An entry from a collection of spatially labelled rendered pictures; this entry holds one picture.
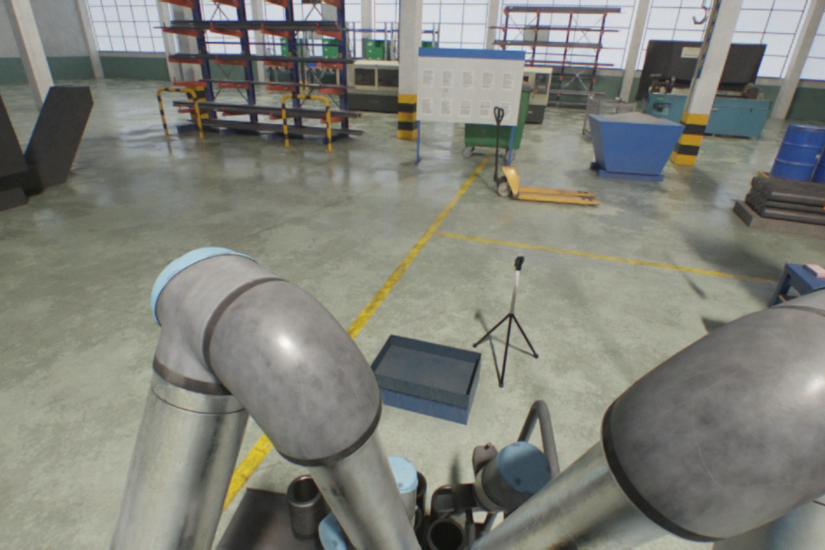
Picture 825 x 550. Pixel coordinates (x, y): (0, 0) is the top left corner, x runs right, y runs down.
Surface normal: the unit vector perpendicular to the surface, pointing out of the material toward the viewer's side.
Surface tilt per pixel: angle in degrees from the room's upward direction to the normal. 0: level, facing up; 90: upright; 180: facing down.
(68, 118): 90
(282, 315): 28
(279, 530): 0
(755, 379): 39
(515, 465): 19
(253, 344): 51
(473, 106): 90
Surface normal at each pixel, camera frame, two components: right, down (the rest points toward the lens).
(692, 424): -0.65, -0.31
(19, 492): 0.03, -0.89
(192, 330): -0.61, -0.01
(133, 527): -0.25, 0.04
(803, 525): -0.69, 0.26
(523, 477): 0.18, -0.70
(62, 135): 0.95, 0.16
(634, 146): -0.13, 0.50
